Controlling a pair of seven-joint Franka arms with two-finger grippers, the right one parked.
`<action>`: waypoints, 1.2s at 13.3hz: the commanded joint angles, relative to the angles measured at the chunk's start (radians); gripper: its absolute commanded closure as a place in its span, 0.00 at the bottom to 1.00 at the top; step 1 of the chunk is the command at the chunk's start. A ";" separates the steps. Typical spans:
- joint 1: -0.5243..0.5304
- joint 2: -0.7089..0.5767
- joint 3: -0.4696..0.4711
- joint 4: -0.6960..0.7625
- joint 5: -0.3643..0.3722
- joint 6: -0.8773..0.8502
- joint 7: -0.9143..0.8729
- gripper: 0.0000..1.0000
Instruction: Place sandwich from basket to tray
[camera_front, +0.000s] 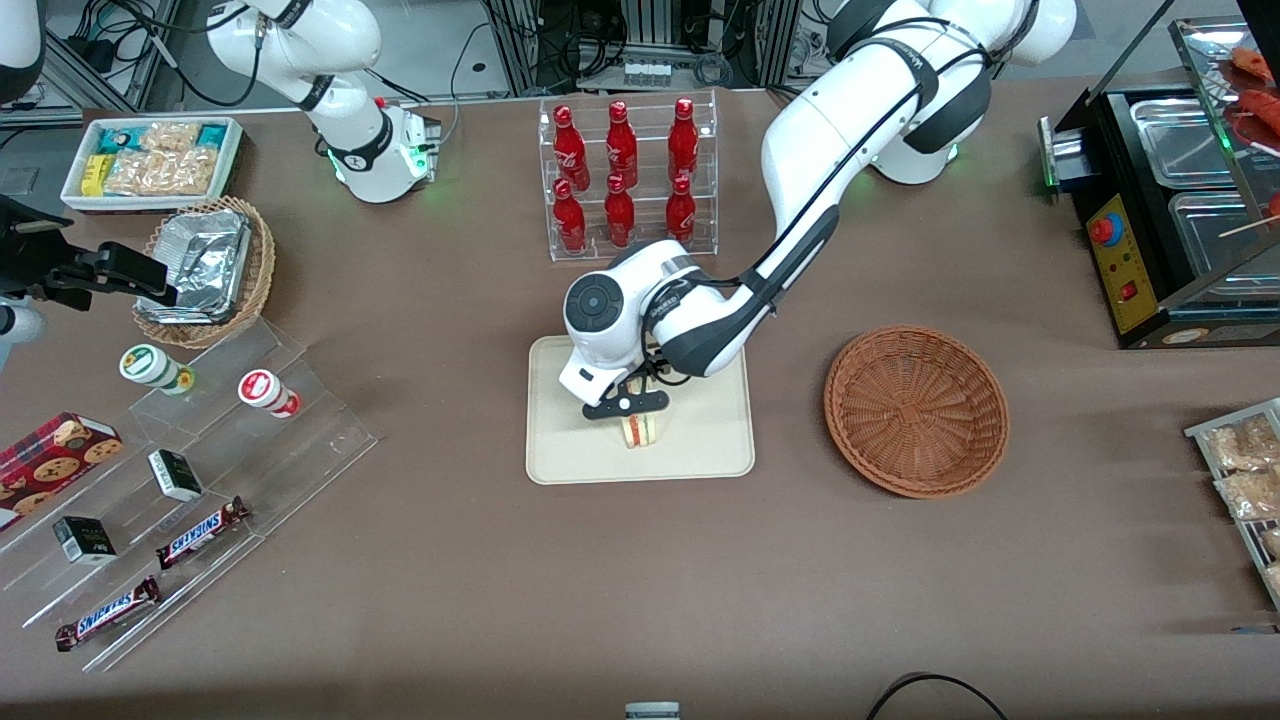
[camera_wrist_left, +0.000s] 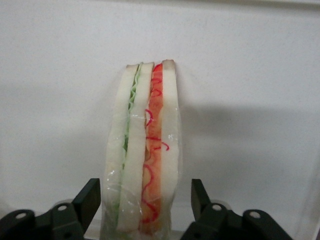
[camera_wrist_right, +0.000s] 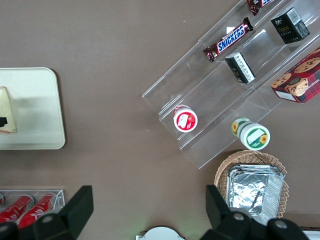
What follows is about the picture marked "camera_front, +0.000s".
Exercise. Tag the aluminium extrusion frame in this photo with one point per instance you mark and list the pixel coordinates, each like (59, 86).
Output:
(100, 60)

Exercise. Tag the red cola bottle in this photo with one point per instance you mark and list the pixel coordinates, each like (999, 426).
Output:
(570, 218)
(570, 145)
(680, 210)
(621, 142)
(683, 138)
(619, 212)

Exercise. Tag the cream plastic tray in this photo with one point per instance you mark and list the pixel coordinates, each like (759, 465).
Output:
(700, 440)

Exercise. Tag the red lid drink cup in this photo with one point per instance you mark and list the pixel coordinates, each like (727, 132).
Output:
(262, 388)

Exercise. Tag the triangular sandwich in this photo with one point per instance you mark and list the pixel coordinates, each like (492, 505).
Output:
(640, 432)

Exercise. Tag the clear acrylic bottle rack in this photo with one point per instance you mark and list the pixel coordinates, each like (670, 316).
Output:
(548, 200)

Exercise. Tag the clear bag of crackers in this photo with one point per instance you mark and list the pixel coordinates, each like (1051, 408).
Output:
(170, 135)
(165, 172)

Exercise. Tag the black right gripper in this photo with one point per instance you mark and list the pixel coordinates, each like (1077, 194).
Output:
(38, 262)

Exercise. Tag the white rectangular snack bin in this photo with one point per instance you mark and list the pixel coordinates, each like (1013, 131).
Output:
(232, 165)

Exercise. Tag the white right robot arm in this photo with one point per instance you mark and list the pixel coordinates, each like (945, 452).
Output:
(350, 150)

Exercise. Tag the silver foil container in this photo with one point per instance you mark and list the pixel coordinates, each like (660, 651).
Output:
(200, 260)

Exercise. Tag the teal snack packet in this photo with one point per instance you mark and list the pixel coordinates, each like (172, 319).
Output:
(118, 140)
(212, 135)

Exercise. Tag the small black box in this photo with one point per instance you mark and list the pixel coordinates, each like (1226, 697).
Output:
(83, 540)
(175, 475)

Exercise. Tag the steel food pan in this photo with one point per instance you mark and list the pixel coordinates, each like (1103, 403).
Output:
(1215, 235)
(1185, 140)

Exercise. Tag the grey metal snack tray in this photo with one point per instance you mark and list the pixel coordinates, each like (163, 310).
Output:
(1200, 432)

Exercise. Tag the green lid drink cup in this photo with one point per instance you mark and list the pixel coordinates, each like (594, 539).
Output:
(145, 363)

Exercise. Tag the black food warmer cabinet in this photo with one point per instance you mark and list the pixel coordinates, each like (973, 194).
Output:
(1120, 258)

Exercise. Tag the yellow snack packet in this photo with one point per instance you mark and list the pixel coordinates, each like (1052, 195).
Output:
(95, 175)

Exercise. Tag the clear acrylic stepped stand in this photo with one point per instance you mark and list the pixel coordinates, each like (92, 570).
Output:
(300, 440)

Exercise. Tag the red tartan cookie box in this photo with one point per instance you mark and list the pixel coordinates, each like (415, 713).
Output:
(50, 465)

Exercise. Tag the oval tan wicker basket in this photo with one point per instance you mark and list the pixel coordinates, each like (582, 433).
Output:
(262, 270)

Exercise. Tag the brown Snickers bar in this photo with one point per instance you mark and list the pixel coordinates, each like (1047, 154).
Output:
(108, 612)
(200, 533)

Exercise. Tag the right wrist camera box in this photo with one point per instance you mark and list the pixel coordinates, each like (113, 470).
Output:
(30, 260)

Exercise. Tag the round brown wicker basket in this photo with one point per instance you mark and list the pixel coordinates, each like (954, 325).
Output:
(915, 410)

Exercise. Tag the small grey device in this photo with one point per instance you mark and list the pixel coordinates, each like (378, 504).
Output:
(652, 712)

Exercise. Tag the red round knob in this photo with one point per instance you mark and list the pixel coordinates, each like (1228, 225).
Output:
(1102, 229)

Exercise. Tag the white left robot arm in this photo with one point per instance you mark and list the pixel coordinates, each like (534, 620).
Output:
(850, 130)

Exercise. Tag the aluminium equipment rack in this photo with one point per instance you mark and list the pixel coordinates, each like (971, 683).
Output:
(650, 30)

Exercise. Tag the white connector block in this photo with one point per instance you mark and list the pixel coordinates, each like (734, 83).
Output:
(648, 72)

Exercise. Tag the clear bag of snacks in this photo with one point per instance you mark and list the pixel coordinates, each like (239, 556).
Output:
(1250, 493)
(1240, 442)
(1272, 542)

